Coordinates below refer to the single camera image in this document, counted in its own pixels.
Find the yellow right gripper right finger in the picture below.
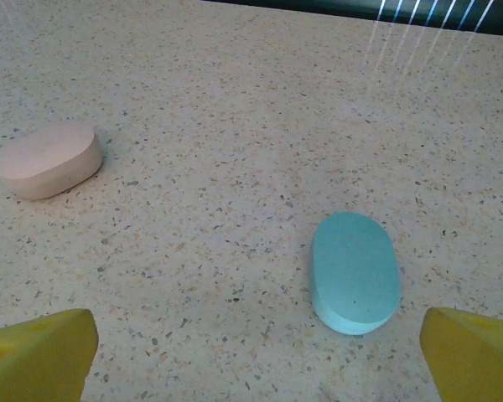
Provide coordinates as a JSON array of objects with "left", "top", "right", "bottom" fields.
[{"left": 418, "top": 307, "right": 503, "bottom": 402}]

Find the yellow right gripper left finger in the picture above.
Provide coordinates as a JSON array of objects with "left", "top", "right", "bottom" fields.
[{"left": 0, "top": 308, "right": 100, "bottom": 402}]

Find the blue earbud charging case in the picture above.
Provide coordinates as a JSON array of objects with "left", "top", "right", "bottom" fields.
[{"left": 309, "top": 211, "right": 404, "bottom": 337}]

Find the pink earbud charging case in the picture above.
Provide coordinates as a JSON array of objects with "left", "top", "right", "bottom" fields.
[{"left": 0, "top": 121, "right": 104, "bottom": 201}]

